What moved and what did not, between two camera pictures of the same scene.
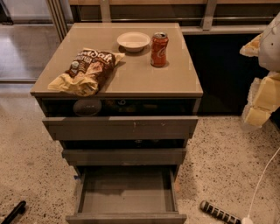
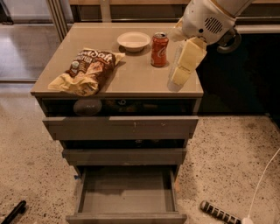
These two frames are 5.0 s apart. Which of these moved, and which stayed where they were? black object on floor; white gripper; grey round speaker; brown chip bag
Moved: white gripper
Stayed: black object on floor; grey round speaker; brown chip bag
